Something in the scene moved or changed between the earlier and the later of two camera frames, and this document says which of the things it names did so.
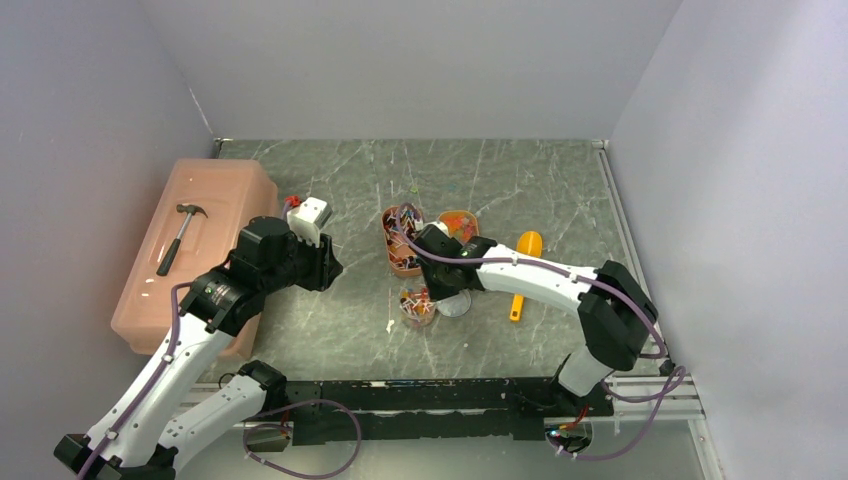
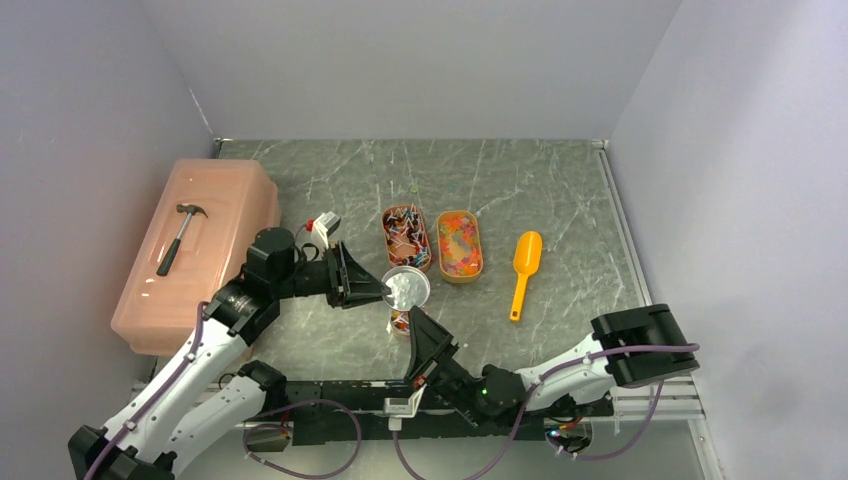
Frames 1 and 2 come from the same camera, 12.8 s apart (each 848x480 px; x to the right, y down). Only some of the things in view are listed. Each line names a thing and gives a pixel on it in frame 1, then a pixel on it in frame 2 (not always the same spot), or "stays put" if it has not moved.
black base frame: x=469 y=409 stays put
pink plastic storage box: x=195 y=230 stays put
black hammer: x=171 y=251 stays put
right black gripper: x=437 y=292 to x=430 y=345
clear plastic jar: x=416 y=305 to x=400 y=323
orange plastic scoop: x=529 y=242 stays put
